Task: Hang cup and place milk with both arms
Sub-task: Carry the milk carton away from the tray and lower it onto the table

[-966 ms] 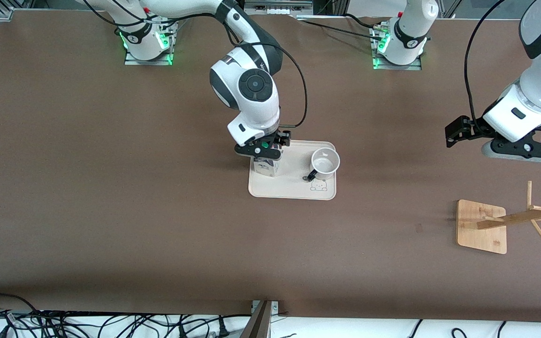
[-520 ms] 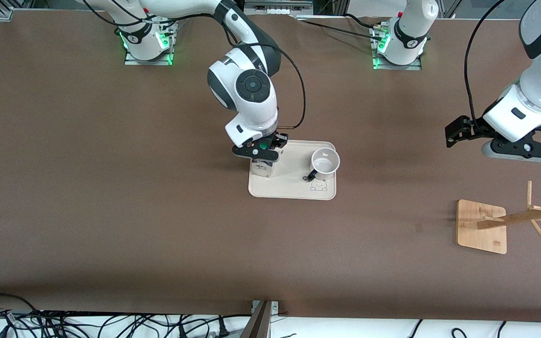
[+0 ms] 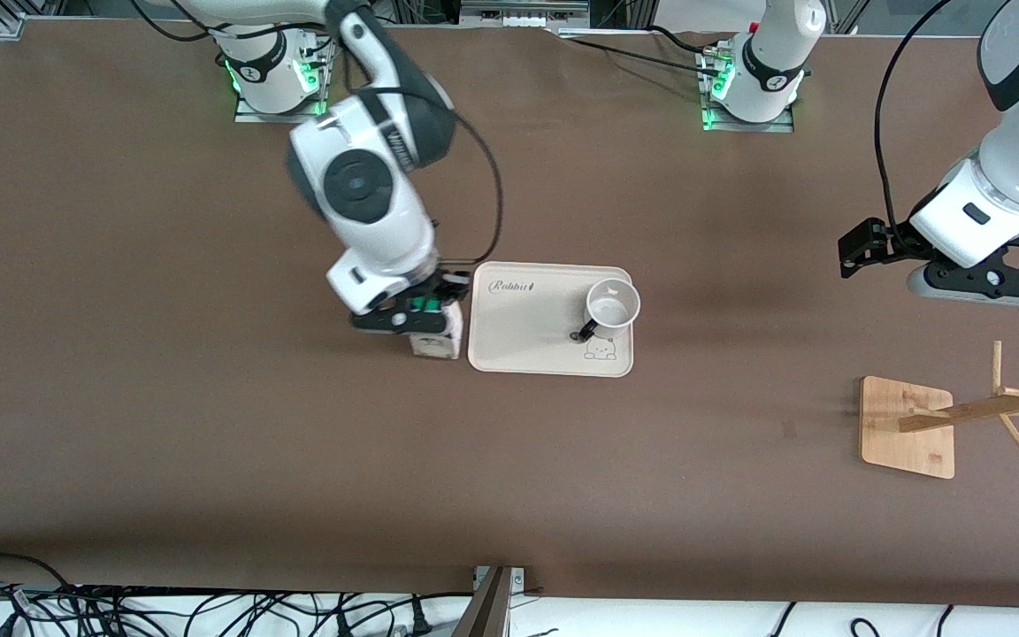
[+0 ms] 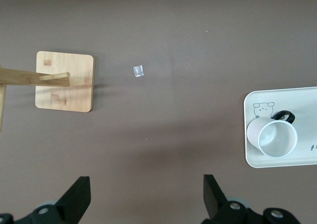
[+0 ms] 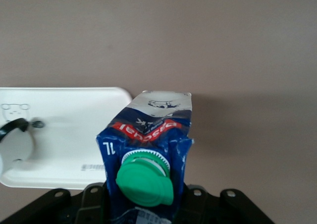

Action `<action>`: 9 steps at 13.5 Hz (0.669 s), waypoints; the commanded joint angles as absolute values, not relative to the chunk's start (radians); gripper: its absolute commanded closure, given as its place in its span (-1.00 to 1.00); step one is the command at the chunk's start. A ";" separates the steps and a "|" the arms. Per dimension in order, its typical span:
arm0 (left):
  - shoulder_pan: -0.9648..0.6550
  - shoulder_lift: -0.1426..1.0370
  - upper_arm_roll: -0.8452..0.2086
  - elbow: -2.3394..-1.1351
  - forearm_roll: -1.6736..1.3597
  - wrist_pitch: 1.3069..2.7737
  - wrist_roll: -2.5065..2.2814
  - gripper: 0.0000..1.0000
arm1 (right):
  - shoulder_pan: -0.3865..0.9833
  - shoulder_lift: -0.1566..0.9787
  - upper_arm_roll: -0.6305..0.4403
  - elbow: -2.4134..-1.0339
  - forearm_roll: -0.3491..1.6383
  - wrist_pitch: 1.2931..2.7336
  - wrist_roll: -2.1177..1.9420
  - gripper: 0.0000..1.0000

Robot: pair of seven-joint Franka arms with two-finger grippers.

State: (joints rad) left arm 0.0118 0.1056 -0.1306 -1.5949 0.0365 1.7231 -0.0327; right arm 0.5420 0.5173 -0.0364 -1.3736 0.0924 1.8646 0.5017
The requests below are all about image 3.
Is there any blue milk carton green cap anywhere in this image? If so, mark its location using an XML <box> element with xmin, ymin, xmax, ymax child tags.
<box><xmin>410</xmin><ymin>296</ymin><xmax>464</xmax><ymax>361</ymax></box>

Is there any white smiley mug black handle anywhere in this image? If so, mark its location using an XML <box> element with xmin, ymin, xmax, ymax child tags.
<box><xmin>573</xmin><ymin>277</ymin><xmax>642</xmax><ymax>344</ymax></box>

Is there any wooden cup rack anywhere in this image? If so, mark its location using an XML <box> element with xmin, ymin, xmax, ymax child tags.
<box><xmin>859</xmin><ymin>341</ymin><xmax>1019</xmax><ymax>480</ymax></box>

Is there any cream rabbit print tray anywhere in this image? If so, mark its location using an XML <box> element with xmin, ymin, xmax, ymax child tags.
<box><xmin>467</xmin><ymin>262</ymin><xmax>634</xmax><ymax>379</ymax></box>

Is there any silver socket strip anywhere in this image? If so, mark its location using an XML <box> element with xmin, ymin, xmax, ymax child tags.
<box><xmin>459</xmin><ymin>0</ymin><xmax>590</xmax><ymax>29</ymax></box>

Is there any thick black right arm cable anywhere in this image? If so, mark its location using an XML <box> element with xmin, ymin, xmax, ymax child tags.
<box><xmin>359</xmin><ymin>84</ymin><xmax>505</xmax><ymax>266</ymax></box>

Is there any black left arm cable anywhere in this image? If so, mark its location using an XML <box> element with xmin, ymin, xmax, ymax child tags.
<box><xmin>874</xmin><ymin>0</ymin><xmax>954</xmax><ymax>227</ymax></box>

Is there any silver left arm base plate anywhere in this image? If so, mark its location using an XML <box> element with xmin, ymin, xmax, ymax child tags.
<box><xmin>700</xmin><ymin>49</ymin><xmax>795</xmax><ymax>134</ymax></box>

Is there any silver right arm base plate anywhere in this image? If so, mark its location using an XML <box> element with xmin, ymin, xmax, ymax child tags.
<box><xmin>234</xmin><ymin>88</ymin><xmax>326</xmax><ymax>123</ymax></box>

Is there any black base power cable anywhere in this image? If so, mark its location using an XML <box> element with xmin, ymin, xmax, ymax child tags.
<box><xmin>563</xmin><ymin>35</ymin><xmax>723</xmax><ymax>81</ymax></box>
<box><xmin>647</xmin><ymin>25</ymin><xmax>736</xmax><ymax>56</ymax></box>

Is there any silver metal clamp bracket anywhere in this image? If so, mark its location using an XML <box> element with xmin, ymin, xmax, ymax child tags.
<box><xmin>474</xmin><ymin>566</ymin><xmax>525</xmax><ymax>592</ymax></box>

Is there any tangled black cable bundle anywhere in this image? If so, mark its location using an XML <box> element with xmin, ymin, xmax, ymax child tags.
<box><xmin>0</xmin><ymin>553</ymin><xmax>475</xmax><ymax>637</ymax></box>

